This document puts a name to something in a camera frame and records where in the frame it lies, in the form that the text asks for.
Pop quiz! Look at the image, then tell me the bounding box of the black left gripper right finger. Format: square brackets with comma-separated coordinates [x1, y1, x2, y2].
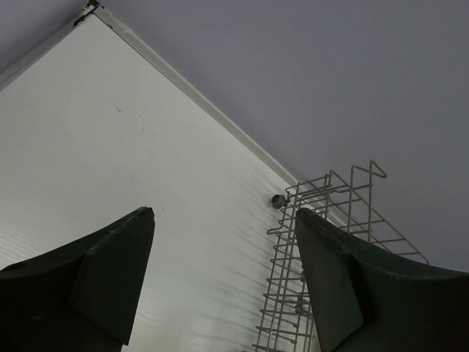
[295, 208, 468, 351]

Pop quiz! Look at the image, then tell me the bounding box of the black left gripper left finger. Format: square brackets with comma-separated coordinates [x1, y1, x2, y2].
[1, 207, 155, 351]

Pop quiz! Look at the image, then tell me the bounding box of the grey wire dish rack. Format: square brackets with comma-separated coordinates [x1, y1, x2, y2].
[253, 160, 429, 351]

